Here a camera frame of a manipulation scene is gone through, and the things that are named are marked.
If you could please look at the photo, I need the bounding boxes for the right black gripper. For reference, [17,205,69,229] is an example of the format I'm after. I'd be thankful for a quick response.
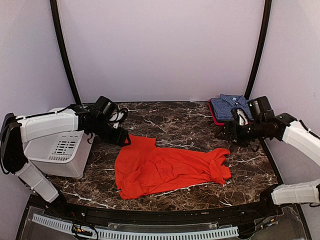
[214,119,265,148]

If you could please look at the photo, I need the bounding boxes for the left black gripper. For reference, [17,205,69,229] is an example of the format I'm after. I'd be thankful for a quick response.
[89,118,132,148]

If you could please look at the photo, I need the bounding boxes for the blue checked shirt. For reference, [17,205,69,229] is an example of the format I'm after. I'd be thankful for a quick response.
[209,94,253,123]

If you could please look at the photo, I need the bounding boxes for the orange garment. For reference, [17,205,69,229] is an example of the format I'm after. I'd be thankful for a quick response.
[114,135,232,200]

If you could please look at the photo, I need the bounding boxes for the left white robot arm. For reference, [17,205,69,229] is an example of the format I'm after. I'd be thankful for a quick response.
[0,104,131,218]

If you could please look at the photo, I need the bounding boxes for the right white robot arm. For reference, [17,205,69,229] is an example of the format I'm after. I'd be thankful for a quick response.
[220,113,320,217]

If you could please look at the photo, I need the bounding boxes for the white plastic laundry basket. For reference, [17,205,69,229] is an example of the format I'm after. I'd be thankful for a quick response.
[23,107,95,179]

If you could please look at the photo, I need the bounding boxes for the red folded garment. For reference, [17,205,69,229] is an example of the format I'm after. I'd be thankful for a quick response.
[208,100,225,126]

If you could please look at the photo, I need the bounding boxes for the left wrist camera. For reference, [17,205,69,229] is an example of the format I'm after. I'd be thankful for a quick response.
[93,96,129,129]

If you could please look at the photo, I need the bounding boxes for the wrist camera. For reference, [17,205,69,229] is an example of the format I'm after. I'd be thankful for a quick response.
[231,95,275,126]
[93,96,129,129]

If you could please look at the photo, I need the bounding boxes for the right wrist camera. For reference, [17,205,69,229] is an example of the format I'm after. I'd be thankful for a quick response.
[231,95,275,126]

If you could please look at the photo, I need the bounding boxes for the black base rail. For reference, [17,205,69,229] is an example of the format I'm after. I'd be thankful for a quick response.
[27,194,305,234]

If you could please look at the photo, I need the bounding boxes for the white slotted cable duct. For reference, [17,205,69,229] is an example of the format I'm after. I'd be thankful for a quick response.
[32,213,239,240]

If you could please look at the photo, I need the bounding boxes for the right black frame post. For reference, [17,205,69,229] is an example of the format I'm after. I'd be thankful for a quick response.
[244,0,272,100]

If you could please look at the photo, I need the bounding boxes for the black frame post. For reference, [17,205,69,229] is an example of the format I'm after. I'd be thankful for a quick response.
[244,0,272,100]
[49,0,82,105]

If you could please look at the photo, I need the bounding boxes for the left black frame post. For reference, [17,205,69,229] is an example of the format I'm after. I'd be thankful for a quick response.
[49,0,82,105]

